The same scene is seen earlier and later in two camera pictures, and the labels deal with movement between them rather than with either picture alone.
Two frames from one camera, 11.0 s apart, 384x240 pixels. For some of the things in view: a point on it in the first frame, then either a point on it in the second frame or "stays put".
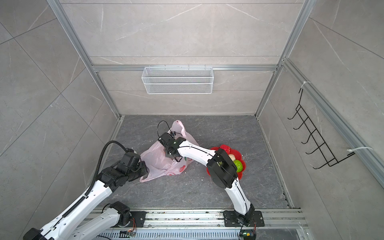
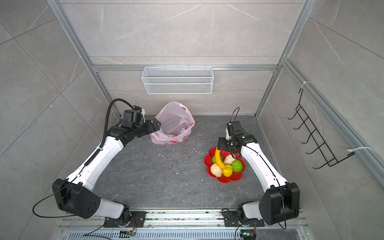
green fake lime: x=239 y=165 stays put
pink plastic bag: x=159 y=164 -> x=177 y=124
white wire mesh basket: x=178 y=80 stays put
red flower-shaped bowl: x=237 y=154 stays put
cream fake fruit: x=232 y=156 stays put
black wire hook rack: x=328 y=157 stays put
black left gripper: x=143 y=167 -> x=149 y=128
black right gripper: x=167 y=153 -> x=221 y=144
